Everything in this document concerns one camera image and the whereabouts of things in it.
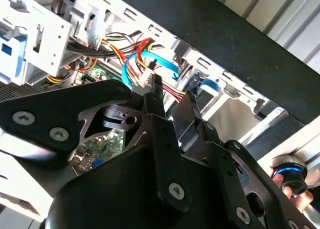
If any blue data wire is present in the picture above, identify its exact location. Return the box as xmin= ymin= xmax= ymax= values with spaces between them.
xmin=121 ymin=50 xmax=180 ymax=89

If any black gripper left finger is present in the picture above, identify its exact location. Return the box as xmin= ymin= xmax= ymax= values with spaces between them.
xmin=0 ymin=74 xmax=193 ymax=213

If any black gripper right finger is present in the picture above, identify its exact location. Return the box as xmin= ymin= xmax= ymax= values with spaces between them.
xmin=173 ymin=93 xmax=314 ymax=229

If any round black tool blue ring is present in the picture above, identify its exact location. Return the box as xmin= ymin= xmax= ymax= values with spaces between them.
xmin=271 ymin=155 xmax=309 ymax=197

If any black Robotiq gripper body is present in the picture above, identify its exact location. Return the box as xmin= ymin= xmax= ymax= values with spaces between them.
xmin=44 ymin=105 xmax=251 ymax=229

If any person's hand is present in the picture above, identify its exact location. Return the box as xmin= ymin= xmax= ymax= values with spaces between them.
xmin=269 ymin=165 xmax=315 ymax=213

